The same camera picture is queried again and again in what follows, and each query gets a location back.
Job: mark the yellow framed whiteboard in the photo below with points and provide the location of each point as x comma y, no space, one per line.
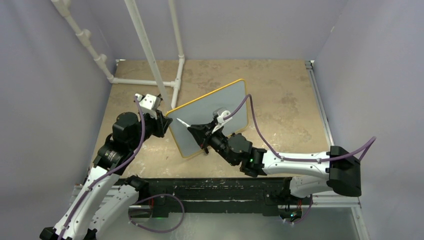
200,111

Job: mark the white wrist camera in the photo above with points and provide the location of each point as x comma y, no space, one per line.
221,116
149,104

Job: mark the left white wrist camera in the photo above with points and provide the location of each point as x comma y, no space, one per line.
149,104

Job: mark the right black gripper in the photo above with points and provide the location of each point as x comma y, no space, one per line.
203,134

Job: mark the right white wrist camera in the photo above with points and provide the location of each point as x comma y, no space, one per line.
221,116

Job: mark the whiteboard marker pen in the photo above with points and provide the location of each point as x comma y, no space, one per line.
183,123

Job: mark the aluminium table frame rail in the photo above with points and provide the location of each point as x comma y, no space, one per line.
344,195

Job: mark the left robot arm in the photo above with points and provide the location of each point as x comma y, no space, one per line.
87,218

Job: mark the white PVC pipe frame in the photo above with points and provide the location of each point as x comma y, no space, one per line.
168,89

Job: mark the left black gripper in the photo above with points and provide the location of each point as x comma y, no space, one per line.
161,123

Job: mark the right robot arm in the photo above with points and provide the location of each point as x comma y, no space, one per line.
310,171

